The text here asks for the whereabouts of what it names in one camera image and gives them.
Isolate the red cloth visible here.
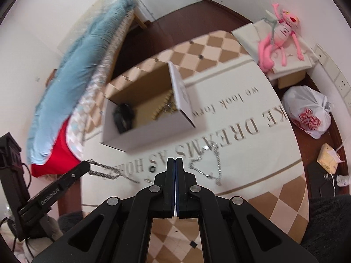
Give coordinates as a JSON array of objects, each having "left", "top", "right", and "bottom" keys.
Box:
[{"left": 31, "top": 120, "right": 83, "bottom": 177}]

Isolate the white cable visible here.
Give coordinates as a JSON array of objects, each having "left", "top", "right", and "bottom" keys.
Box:
[{"left": 323, "top": 142, "right": 351, "bottom": 196}]

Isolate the gold chain necklace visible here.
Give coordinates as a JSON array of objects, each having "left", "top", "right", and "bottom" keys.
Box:
[{"left": 152, "top": 93, "right": 177, "bottom": 121}]

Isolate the wooden bed leg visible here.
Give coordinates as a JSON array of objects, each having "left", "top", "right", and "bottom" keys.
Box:
[{"left": 133, "top": 8, "right": 149, "bottom": 30}]

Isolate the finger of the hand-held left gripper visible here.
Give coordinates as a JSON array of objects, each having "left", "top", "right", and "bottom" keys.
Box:
[{"left": 56, "top": 161, "right": 91, "bottom": 192}]

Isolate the wall socket panel row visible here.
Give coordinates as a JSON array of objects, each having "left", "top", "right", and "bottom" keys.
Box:
[{"left": 312, "top": 43, "right": 351, "bottom": 108}]

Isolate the brown cardboard box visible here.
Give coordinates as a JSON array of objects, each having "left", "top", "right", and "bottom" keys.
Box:
[{"left": 278, "top": 70, "right": 307, "bottom": 90}]

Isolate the black item in box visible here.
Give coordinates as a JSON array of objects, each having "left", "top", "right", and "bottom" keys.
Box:
[{"left": 113, "top": 103, "right": 135, "bottom": 134}]

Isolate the yellow tissue box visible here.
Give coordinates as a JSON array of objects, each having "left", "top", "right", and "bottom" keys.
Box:
[{"left": 316, "top": 143, "right": 341, "bottom": 174}]

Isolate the checkered printed rug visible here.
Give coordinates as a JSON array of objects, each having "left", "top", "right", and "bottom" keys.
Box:
[{"left": 79, "top": 30, "right": 310, "bottom": 263}]

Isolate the pink plush toy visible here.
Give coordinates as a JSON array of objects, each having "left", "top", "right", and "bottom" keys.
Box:
[{"left": 257, "top": 3, "right": 305, "bottom": 73}]

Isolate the black flat stand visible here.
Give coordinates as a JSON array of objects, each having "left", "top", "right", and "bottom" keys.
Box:
[{"left": 305, "top": 160, "right": 342, "bottom": 198}]

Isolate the thin silver chain necklace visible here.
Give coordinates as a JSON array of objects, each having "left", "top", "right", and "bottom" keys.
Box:
[{"left": 189, "top": 145, "right": 223, "bottom": 187}]

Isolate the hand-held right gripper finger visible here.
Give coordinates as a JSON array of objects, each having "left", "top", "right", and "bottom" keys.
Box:
[
  {"left": 175, "top": 157, "right": 320, "bottom": 263},
  {"left": 31, "top": 157, "right": 176, "bottom": 263}
]

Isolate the white cardboard box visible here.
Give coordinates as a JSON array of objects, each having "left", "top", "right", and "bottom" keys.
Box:
[{"left": 100, "top": 60, "right": 197, "bottom": 153}]

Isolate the white cloth-covered box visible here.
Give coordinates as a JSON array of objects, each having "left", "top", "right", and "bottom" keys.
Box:
[{"left": 232, "top": 20, "right": 315, "bottom": 82}]

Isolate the thick silver chain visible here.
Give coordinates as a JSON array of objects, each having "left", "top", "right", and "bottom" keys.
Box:
[{"left": 87, "top": 159, "right": 141, "bottom": 185}]

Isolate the dark fuzzy cloth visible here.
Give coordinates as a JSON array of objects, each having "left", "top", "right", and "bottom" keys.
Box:
[
  {"left": 58, "top": 211, "right": 84, "bottom": 234},
  {"left": 300, "top": 193, "right": 351, "bottom": 254}
]

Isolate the white plastic bag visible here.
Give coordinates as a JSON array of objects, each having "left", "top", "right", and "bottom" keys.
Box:
[{"left": 282, "top": 85, "right": 333, "bottom": 140}]

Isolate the blue fuzzy blanket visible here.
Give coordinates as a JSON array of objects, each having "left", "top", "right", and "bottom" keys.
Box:
[{"left": 26, "top": 0, "right": 138, "bottom": 165}]

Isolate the patterned quilted mattress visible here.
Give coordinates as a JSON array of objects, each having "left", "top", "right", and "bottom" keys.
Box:
[{"left": 67, "top": 0, "right": 136, "bottom": 155}]

